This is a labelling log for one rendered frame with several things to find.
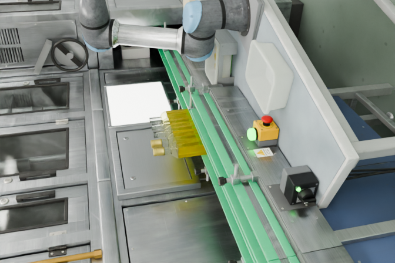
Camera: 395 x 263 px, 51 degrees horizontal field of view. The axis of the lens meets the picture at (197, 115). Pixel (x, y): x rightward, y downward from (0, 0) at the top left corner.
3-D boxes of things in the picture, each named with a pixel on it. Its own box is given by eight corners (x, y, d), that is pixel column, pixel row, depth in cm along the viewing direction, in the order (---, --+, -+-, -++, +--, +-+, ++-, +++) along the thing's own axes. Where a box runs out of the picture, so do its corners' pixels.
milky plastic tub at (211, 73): (221, 71, 204) (204, 72, 202) (224, 27, 192) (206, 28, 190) (232, 88, 190) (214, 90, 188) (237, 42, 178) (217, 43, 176)
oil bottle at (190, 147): (218, 145, 177) (168, 151, 172) (219, 134, 174) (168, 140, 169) (222, 153, 172) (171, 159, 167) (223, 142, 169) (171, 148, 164)
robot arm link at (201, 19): (224, 12, 153) (187, 16, 151) (220, 39, 164) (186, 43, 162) (216, -9, 160) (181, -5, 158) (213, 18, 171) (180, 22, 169)
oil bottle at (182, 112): (204, 116, 196) (158, 121, 191) (204, 105, 193) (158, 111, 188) (207, 122, 191) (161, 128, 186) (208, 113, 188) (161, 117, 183)
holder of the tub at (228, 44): (221, 80, 207) (206, 81, 205) (226, 27, 192) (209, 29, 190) (232, 97, 193) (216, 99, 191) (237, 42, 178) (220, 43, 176)
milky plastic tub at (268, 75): (275, 34, 144) (251, 36, 142) (302, 73, 128) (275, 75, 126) (265, 76, 155) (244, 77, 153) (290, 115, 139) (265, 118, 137)
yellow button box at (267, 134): (270, 133, 154) (251, 135, 152) (273, 116, 150) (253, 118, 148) (277, 145, 148) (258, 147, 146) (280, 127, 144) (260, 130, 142)
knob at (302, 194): (310, 198, 124) (315, 206, 121) (296, 201, 123) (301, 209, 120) (313, 187, 121) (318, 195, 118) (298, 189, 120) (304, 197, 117)
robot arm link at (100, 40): (216, 39, 162) (75, 26, 162) (212, 66, 174) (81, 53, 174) (217, 19, 169) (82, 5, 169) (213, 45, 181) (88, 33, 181)
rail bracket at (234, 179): (255, 175, 137) (216, 180, 134) (258, 157, 133) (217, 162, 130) (260, 182, 134) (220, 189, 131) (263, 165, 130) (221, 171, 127)
